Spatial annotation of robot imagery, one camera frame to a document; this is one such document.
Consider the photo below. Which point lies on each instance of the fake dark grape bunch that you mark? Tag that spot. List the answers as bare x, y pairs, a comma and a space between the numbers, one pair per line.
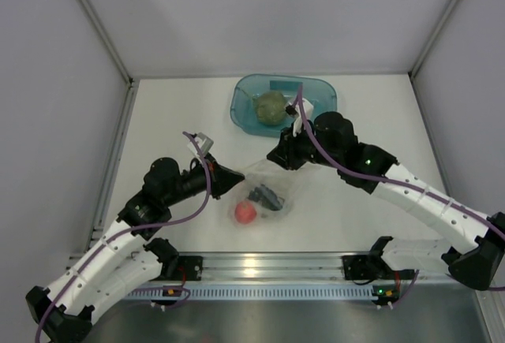
266, 198

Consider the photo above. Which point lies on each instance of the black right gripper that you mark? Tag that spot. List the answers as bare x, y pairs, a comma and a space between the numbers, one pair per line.
286, 153

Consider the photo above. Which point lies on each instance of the fake green melon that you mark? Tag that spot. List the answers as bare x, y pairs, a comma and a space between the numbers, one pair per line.
269, 108

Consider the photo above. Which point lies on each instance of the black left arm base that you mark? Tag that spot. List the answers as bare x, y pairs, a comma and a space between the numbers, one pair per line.
174, 266

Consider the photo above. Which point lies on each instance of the slotted white cable duct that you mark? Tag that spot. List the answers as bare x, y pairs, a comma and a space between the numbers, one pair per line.
287, 292

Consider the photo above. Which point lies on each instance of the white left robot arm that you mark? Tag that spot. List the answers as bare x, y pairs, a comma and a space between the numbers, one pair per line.
129, 253

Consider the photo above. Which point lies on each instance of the fake red tomato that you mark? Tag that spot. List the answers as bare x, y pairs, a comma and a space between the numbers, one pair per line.
245, 212

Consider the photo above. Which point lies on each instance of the aluminium front rail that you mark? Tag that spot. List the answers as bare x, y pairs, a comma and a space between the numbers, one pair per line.
277, 266

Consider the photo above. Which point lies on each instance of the clear zip top bag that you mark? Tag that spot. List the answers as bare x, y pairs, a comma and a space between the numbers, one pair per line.
287, 184

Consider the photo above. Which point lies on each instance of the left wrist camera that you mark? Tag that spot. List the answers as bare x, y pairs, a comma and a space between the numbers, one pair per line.
199, 144

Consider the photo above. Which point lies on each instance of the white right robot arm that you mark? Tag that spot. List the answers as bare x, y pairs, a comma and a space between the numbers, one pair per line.
471, 244

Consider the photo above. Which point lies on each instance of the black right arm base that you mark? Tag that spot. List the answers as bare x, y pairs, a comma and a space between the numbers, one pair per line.
370, 266

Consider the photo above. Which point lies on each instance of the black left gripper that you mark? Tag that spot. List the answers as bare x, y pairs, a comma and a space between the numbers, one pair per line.
222, 179

